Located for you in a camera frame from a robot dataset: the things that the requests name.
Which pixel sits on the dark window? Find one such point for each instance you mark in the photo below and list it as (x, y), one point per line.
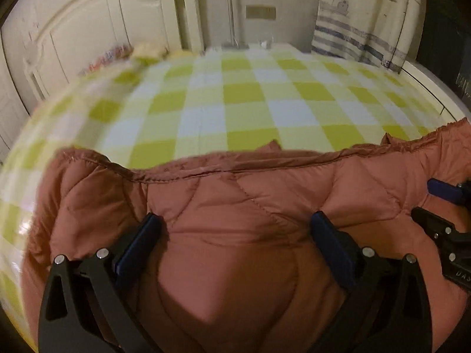
(445, 33)

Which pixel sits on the yellow checked bed sheet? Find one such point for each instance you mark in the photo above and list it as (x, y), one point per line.
(239, 99)

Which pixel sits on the printed striped curtain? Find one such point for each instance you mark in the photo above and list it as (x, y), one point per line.
(368, 18)

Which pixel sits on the wall socket plate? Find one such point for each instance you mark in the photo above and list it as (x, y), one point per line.
(260, 11)

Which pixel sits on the white window ledge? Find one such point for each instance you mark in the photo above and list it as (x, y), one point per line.
(438, 84)

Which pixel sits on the white wooden headboard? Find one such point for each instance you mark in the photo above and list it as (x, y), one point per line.
(92, 22)

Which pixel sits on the white nightstand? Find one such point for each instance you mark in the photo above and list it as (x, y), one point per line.
(257, 46)

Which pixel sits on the pink quilted jacket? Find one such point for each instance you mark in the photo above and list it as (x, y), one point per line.
(257, 264)

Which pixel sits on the white lamp pole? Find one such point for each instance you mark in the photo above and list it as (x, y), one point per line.
(231, 7)

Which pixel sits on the yellow pillow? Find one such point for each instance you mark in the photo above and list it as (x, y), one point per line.
(151, 51)

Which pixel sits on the colourful patterned pillow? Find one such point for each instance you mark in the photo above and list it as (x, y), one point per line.
(106, 57)

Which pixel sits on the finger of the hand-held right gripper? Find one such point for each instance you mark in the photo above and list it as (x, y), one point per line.
(430, 222)
(443, 190)

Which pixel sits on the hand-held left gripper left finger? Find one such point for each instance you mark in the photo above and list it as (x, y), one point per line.
(138, 244)

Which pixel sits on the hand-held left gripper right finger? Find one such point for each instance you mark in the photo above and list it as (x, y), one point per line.
(331, 246)

